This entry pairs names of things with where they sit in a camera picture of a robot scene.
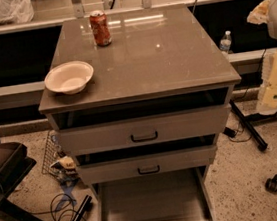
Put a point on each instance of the wire mesh basket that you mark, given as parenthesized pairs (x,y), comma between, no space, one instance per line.
(53,152)

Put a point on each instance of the grey bottom drawer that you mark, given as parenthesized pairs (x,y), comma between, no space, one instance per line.
(179,195)

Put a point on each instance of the white paper bowl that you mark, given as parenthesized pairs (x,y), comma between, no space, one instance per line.
(69,78)

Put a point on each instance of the grey middle drawer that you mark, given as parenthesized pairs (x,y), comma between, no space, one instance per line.
(147,164)

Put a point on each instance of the grey drawer cabinet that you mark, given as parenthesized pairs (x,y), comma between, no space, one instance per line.
(160,61)

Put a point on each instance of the crumpled snack wrapper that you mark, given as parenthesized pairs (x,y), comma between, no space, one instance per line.
(64,169)

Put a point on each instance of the grey top drawer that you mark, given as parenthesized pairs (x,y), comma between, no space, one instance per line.
(143,131)

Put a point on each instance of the grey drawer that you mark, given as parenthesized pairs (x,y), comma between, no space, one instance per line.
(147,164)
(143,131)
(179,195)

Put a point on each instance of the clear plastic water bottle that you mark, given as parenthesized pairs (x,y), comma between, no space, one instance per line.
(225,42)

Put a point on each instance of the white plastic bag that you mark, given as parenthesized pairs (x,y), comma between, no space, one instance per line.
(15,11)

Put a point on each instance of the black table leg base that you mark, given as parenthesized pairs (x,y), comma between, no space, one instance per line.
(249,121)

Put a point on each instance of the orange soda can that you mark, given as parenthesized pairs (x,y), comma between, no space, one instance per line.
(99,27)

